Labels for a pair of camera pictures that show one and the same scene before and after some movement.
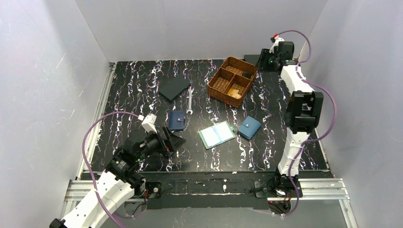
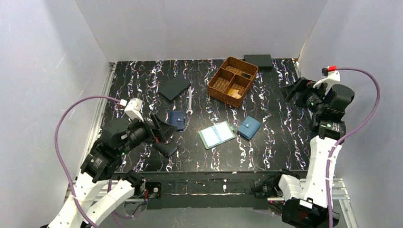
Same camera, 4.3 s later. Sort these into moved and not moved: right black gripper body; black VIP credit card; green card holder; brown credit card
Moved: right black gripper body
Not moved: green card holder; black VIP credit card; brown credit card
